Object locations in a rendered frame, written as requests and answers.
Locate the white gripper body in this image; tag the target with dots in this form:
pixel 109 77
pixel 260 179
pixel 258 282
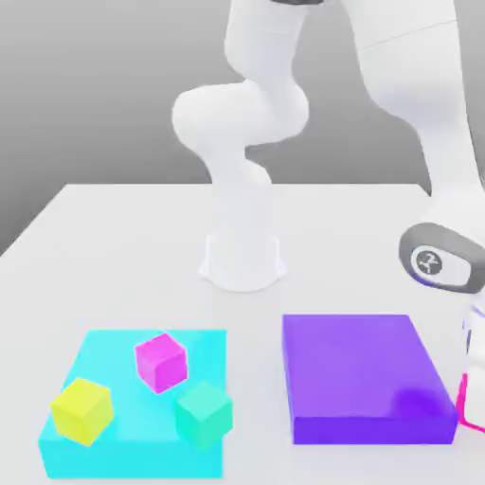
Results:
pixel 476 394

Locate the small yellow cube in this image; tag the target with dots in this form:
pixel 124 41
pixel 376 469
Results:
pixel 81 411

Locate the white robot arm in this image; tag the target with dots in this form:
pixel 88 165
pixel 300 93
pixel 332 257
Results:
pixel 242 117

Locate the large purple box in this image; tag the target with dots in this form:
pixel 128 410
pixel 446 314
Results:
pixel 348 363

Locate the small magenta cube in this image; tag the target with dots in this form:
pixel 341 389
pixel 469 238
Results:
pixel 161 363

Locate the small green cube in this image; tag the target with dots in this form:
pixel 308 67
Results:
pixel 204 415

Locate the small red cube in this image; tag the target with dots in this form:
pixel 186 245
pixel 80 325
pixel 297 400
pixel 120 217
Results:
pixel 460 405

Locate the large cyan box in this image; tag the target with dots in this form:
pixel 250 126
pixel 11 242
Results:
pixel 125 454

